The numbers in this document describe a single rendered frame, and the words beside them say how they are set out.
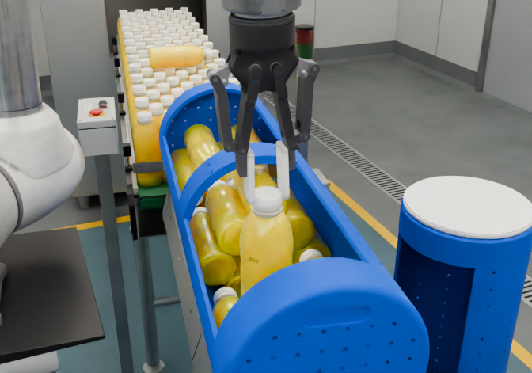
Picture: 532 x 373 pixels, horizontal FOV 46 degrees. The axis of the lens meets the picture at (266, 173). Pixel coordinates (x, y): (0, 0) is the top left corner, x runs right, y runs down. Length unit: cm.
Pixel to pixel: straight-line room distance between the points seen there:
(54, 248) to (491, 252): 87
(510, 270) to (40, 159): 94
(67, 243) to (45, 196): 18
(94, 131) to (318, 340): 108
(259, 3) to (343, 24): 584
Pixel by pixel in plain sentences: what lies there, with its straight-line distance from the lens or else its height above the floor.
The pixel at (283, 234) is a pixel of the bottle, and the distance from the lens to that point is 81.
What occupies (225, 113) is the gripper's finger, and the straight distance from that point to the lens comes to 74.
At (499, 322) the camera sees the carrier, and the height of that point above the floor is 81.
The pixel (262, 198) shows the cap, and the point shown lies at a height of 131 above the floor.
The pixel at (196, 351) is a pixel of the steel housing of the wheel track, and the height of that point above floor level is 87.
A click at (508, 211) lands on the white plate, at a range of 143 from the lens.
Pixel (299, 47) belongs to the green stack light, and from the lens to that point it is 201.
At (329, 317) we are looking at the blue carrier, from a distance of 80.
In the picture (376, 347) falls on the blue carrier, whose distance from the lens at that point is 85.
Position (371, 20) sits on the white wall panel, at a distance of 668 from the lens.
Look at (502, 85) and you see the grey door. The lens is 559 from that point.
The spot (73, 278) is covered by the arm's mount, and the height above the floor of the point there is 101.
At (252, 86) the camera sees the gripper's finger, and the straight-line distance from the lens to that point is 73.
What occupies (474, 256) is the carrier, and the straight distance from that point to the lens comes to 134.
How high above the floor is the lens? 167
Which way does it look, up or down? 25 degrees down
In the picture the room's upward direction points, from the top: straight up
